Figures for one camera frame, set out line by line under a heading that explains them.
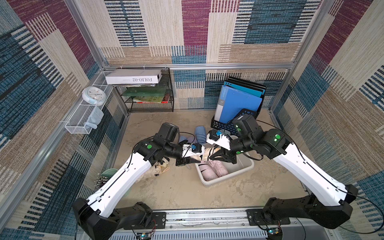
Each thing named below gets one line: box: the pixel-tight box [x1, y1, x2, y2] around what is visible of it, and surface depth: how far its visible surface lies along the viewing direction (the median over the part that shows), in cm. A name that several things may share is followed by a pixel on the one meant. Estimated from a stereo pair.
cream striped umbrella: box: [190, 146, 221, 162], surface depth 62 cm
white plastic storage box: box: [195, 152, 255, 185], surface depth 76 cm
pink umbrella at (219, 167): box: [208, 160, 228, 178], surface depth 86 cm
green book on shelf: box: [122, 87, 167, 97], surface depth 96 cm
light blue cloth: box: [84, 106, 105, 130], surface depth 70 cm
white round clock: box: [81, 86, 107, 106], surface depth 76 cm
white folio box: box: [105, 69, 163, 85], surface depth 81 cm
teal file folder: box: [223, 81, 266, 98], surface depth 91 cm
